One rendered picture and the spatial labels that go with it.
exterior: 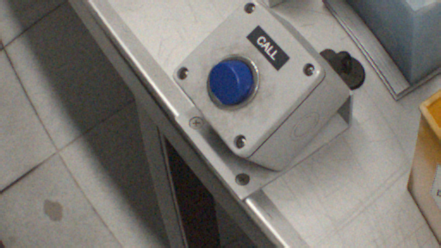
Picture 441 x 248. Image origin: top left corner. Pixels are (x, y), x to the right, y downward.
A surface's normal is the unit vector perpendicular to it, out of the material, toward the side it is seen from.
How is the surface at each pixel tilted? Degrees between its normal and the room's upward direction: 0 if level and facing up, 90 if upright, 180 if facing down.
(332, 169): 0
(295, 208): 0
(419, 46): 90
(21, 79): 0
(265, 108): 30
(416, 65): 90
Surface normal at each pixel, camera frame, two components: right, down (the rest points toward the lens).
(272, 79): -0.46, -0.22
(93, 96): -0.06, -0.54
